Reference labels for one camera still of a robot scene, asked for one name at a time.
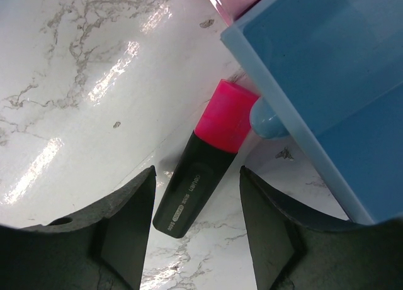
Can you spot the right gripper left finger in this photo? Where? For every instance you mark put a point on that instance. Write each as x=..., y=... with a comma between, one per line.
x=101, y=246

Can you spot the light blue middle bin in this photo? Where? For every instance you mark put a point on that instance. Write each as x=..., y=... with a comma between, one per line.
x=330, y=73

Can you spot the pink black highlighter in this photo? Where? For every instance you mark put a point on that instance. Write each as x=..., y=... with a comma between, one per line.
x=209, y=152

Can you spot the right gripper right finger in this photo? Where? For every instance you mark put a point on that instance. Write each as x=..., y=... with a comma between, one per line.
x=294, y=246

